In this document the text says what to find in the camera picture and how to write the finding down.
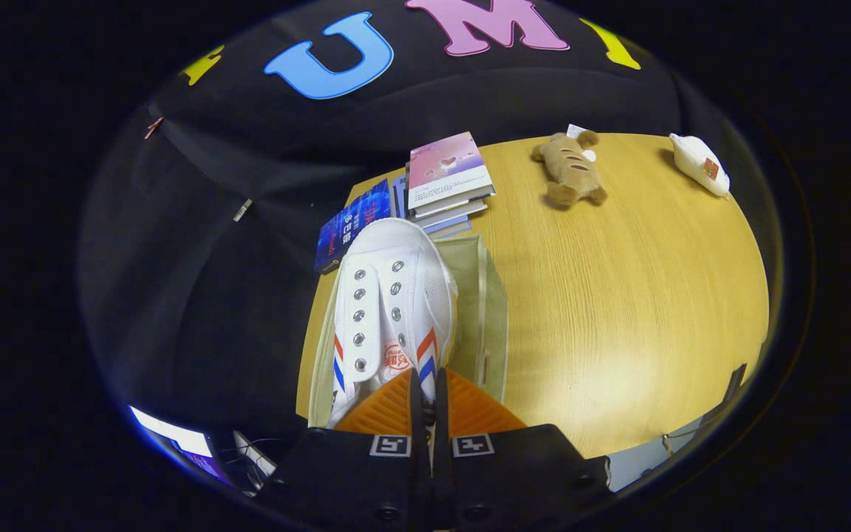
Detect pale green storage box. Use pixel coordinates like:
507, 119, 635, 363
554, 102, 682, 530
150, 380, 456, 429
307, 234, 510, 431

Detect white book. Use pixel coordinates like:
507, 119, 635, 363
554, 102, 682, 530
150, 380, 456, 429
405, 177, 490, 222

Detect black backdrop cloth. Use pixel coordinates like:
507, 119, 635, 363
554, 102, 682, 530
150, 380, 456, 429
78, 0, 773, 444

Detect dark blue book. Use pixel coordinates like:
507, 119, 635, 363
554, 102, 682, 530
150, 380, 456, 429
314, 178, 394, 275

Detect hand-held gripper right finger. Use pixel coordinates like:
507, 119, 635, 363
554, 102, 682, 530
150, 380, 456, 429
433, 367, 612, 532

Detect computer monitor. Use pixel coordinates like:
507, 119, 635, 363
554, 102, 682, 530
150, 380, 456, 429
127, 404, 233, 487

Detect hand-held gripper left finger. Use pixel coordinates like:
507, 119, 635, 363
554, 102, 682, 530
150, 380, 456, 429
259, 369, 432, 532

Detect pink cover book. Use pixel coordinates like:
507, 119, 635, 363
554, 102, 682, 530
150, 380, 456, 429
406, 132, 496, 211

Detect white plush toy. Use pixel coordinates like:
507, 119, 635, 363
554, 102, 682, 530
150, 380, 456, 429
669, 133, 731, 199

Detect brown plush toy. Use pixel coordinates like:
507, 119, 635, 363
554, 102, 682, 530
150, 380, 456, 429
530, 124, 609, 208

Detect white desk device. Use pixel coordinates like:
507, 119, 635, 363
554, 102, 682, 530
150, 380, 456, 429
233, 430, 279, 478

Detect white canvas shoe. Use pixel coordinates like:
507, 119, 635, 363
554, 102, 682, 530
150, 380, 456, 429
326, 217, 460, 429

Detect pale blue book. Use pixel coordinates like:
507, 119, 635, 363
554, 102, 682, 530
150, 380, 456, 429
392, 174, 475, 239

